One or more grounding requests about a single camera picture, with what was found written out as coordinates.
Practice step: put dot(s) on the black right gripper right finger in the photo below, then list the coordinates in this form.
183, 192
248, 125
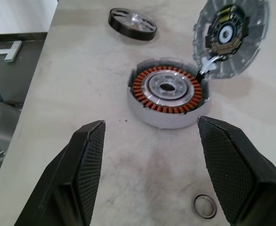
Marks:
241, 179

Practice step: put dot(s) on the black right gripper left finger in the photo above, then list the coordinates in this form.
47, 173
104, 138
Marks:
65, 183

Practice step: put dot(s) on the silver motor housing copper coils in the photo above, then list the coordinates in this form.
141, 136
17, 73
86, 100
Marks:
152, 117

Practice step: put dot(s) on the grey round disc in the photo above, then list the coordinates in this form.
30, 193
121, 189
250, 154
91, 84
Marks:
246, 54

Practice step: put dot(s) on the black rotor silver spokes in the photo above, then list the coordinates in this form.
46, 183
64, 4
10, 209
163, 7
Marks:
119, 24

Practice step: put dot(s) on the silver T-shaped metal bar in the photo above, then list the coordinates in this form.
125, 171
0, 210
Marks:
10, 53

